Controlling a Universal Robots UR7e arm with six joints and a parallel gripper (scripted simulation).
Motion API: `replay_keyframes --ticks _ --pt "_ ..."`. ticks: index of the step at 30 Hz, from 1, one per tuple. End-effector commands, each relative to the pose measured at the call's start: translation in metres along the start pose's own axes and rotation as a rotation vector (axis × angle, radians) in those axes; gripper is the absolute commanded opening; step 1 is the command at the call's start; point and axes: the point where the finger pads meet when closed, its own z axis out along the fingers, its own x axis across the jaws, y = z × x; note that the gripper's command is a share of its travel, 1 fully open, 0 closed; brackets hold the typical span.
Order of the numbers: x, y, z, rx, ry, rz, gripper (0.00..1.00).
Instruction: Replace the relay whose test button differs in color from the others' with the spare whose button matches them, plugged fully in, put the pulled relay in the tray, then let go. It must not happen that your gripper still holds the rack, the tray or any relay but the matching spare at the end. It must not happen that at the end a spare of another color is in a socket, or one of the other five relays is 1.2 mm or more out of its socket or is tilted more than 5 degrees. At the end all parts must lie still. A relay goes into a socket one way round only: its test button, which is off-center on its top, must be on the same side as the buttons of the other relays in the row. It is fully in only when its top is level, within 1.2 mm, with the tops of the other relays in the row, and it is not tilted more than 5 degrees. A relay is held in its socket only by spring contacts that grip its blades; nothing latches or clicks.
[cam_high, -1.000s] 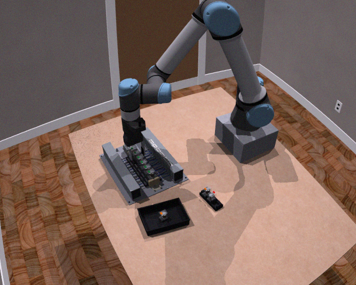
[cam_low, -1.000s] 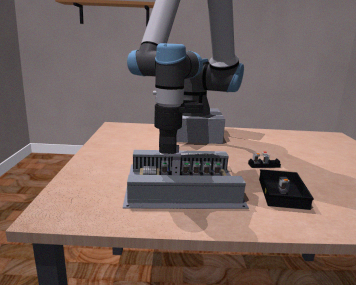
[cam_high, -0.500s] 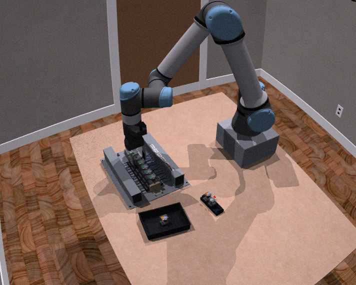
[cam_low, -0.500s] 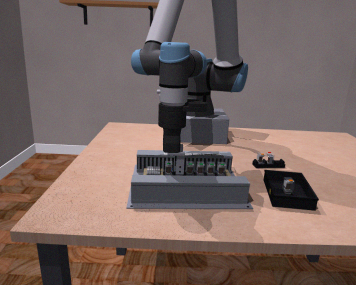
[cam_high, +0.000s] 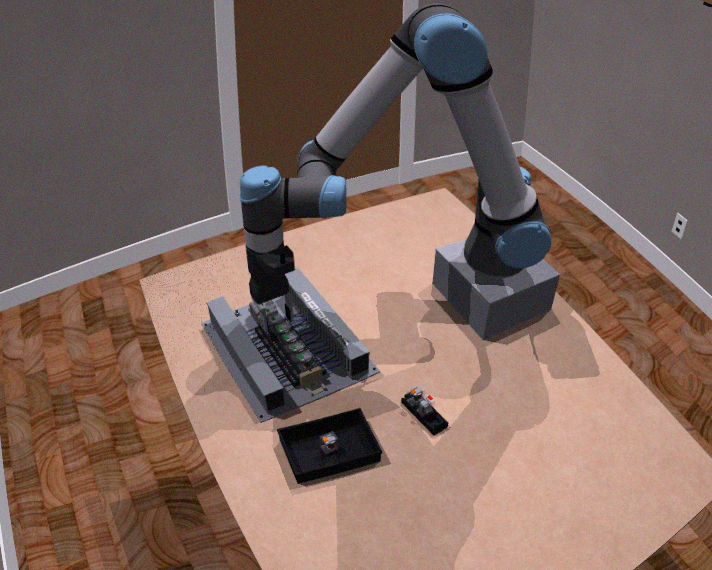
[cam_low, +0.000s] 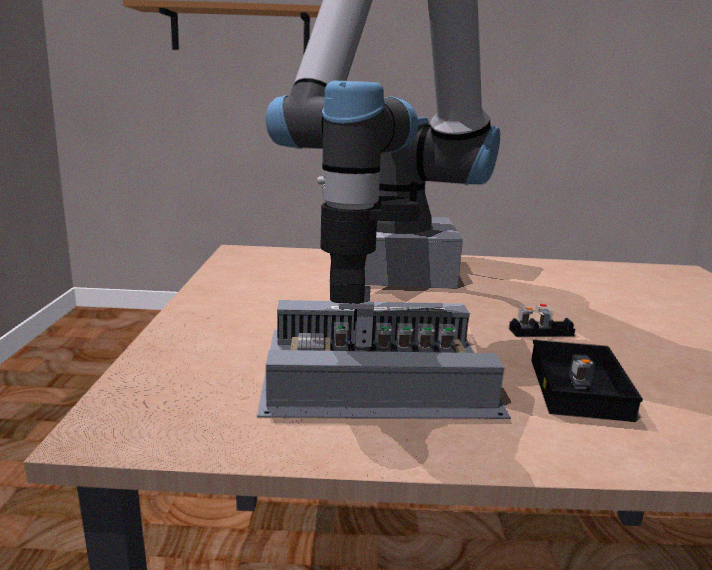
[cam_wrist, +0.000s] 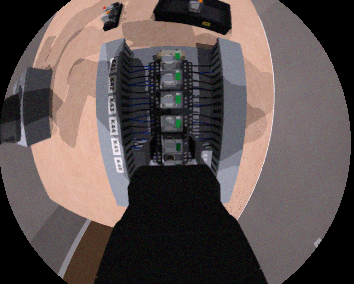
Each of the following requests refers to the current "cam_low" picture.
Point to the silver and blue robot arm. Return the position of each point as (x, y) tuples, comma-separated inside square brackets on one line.
[(358, 127)]

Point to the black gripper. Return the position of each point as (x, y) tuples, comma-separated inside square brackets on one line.
[(348, 232)]

